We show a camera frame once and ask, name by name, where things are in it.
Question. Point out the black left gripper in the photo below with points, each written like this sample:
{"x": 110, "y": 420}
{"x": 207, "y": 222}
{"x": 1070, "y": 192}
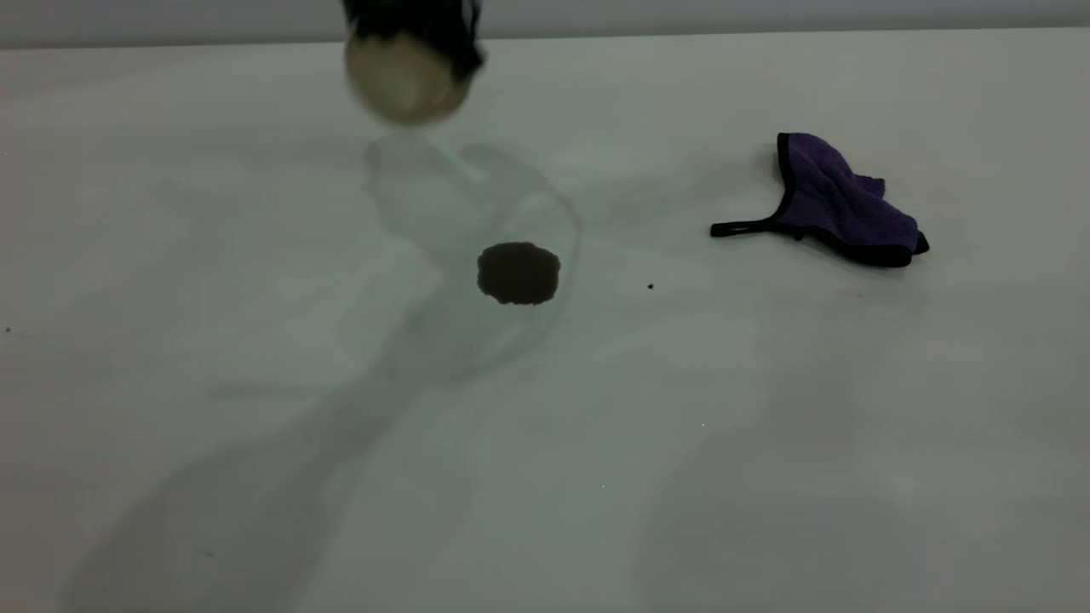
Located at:
{"x": 409, "y": 15}

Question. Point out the white paper coffee cup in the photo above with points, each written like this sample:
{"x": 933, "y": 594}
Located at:
{"x": 400, "y": 85}

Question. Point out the purple cloth with black trim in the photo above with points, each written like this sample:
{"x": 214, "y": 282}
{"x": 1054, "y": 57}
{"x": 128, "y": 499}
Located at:
{"x": 834, "y": 204}

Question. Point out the dark brown coffee spill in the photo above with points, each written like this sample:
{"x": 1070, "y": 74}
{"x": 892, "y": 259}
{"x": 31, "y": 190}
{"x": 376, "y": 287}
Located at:
{"x": 518, "y": 274}

